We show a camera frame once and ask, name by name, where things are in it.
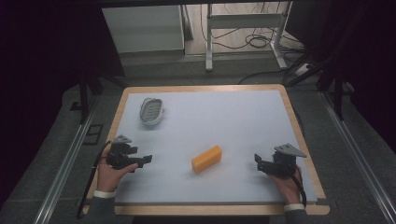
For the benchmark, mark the grey oval soap dish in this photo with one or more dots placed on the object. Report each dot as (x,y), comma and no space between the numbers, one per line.
(151,110)

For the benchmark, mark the white cabinet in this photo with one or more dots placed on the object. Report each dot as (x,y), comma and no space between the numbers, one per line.
(143,28)

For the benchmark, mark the white table mat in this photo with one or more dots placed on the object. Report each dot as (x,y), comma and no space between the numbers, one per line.
(211,124)

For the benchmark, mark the orange soap bar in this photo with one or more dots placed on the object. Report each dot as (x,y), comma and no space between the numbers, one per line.
(206,159)

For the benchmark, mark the aluminium rail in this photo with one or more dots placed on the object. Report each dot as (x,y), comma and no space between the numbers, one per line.
(358,155)
(65,168)

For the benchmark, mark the white desk frame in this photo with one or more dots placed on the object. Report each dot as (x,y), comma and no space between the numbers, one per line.
(246,21)

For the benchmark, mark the white power strip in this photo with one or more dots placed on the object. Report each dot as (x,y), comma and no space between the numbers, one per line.
(302,69)

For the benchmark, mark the black metal stand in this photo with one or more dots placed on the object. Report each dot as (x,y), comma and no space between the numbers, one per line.
(337,93)
(84,99)

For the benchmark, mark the wooden table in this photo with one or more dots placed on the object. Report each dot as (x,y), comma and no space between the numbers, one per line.
(205,88)

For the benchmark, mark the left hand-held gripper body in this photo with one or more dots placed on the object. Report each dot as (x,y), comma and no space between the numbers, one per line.
(119,157)

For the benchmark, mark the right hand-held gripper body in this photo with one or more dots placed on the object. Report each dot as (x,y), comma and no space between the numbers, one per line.
(282,160)

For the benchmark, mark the black floor plate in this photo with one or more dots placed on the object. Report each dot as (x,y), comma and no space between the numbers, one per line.
(93,134)

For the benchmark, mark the person's right hand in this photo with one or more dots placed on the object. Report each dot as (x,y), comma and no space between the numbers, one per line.
(287,188)

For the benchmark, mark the person's left hand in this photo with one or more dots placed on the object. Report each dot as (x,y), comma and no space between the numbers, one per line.
(109,178)

